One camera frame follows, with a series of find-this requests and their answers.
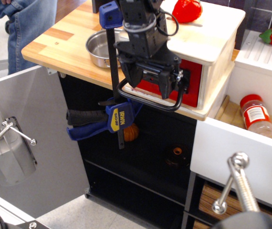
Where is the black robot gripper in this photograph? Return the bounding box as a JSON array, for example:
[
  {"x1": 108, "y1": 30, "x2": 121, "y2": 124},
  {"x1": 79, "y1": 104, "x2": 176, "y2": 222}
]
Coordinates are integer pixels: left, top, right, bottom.
[{"x1": 115, "y1": 20, "x2": 181, "y2": 99}]

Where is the red front wooden drawer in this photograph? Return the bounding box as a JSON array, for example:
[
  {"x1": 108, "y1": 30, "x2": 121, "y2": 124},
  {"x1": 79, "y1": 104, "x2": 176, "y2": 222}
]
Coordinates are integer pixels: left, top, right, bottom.
[{"x1": 116, "y1": 58, "x2": 203, "y2": 113}]

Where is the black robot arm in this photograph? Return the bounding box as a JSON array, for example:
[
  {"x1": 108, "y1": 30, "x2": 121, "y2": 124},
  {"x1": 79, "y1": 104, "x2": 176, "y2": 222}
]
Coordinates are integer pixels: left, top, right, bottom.
[{"x1": 115, "y1": 0, "x2": 183, "y2": 99}]

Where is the light wooden box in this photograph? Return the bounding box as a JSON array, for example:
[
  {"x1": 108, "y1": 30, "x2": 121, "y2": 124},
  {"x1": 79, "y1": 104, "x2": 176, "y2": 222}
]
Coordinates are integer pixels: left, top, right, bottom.
[{"x1": 118, "y1": 0, "x2": 246, "y2": 121}]

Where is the white open kitchen drawer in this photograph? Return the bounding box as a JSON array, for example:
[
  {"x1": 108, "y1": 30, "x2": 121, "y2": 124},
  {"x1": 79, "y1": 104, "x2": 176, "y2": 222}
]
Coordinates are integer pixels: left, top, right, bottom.
[{"x1": 190, "y1": 96, "x2": 272, "y2": 206}]

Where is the grey open cabinet door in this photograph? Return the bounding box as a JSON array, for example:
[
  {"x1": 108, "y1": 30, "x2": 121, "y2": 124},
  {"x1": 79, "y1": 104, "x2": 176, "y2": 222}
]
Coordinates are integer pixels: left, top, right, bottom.
[{"x1": 0, "y1": 66, "x2": 88, "y2": 217}]

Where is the blue Irwin bar clamp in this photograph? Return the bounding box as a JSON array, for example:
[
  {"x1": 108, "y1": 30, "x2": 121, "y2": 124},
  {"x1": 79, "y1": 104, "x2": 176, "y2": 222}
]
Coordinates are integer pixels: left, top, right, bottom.
[{"x1": 66, "y1": 1, "x2": 142, "y2": 149}]

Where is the small orange toy pumpkin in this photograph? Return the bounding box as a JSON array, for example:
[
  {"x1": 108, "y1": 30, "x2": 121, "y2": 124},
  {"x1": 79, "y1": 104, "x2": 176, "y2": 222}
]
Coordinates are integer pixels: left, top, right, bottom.
[{"x1": 124, "y1": 123, "x2": 140, "y2": 142}]

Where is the red toy bell pepper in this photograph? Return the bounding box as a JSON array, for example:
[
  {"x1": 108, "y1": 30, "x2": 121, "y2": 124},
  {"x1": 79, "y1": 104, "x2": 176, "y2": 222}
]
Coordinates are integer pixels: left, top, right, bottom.
[{"x1": 172, "y1": 0, "x2": 203, "y2": 23}]

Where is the dark round toy with orange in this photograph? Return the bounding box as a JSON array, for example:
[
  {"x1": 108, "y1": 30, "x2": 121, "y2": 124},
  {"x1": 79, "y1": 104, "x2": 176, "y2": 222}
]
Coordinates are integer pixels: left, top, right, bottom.
[{"x1": 164, "y1": 144, "x2": 191, "y2": 168}]

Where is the white dish drainer sink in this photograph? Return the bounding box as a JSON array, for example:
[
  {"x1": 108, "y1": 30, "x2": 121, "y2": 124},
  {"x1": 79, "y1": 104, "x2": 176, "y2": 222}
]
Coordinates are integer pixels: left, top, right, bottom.
[{"x1": 228, "y1": 31, "x2": 272, "y2": 115}]

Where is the red lid spice jar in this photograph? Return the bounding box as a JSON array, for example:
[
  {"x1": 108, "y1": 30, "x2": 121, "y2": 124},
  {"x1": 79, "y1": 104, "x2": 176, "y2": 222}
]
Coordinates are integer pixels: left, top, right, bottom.
[{"x1": 240, "y1": 94, "x2": 272, "y2": 138}]

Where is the silver screw clamp right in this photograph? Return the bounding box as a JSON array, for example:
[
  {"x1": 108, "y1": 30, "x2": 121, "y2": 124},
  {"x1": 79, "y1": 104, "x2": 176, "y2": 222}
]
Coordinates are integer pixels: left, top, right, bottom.
[{"x1": 211, "y1": 152, "x2": 272, "y2": 229}]

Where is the person in blue jeans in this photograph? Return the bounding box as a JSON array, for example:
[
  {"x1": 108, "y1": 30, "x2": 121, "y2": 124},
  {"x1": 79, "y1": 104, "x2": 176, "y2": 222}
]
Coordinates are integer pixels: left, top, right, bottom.
[{"x1": 0, "y1": 0, "x2": 57, "y2": 74}]

